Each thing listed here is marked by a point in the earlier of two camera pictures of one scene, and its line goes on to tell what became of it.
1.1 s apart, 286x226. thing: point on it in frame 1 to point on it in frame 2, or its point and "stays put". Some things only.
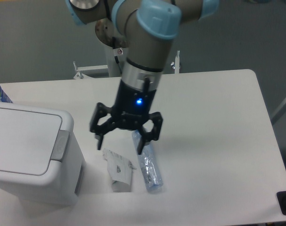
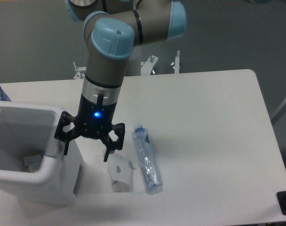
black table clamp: (285, 198) stays put
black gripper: (132, 106) to (93, 120)
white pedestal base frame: (80, 70) stays put
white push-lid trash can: (36, 158) stays put
